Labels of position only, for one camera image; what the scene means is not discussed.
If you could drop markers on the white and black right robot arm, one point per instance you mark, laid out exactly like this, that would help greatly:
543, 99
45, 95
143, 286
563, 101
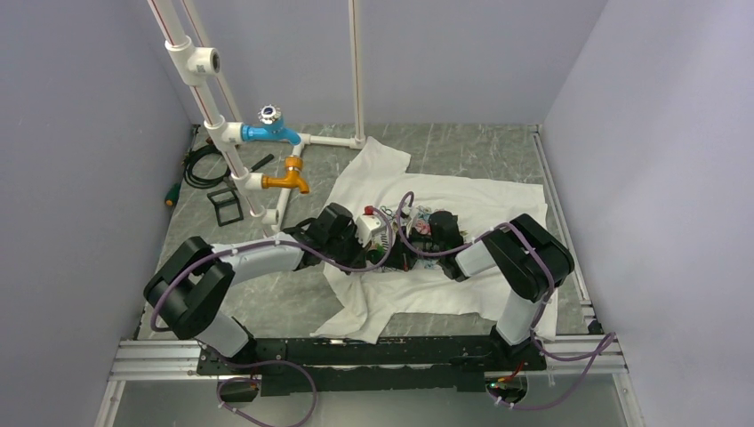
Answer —
532, 261

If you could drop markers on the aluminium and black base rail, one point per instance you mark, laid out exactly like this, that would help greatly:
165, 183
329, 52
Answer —
282, 366

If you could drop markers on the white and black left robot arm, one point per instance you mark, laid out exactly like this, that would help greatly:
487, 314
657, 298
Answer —
187, 292

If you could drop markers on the white floral print t-shirt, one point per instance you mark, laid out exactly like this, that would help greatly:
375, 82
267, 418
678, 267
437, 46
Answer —
378, 177

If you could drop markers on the green handled screwdriver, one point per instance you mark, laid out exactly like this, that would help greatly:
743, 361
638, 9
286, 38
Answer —
172, 196

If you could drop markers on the black rectangular frame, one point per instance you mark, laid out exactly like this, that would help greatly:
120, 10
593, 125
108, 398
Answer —
226, 205

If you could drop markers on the orange plastic tap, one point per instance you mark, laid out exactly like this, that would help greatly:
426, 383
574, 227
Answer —
292, 179

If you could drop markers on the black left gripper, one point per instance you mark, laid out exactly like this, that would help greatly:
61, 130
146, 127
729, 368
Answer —
358, 259

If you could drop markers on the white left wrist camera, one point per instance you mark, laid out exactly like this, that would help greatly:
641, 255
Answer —
369, 225

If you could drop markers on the white PVC pipe frame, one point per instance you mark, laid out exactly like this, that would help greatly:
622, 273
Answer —
199, 68

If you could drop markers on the blue plastic tap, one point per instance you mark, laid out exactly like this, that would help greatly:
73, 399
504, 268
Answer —
272, 127

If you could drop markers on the black bar tool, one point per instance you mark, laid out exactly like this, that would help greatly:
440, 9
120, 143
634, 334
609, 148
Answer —
262, 162

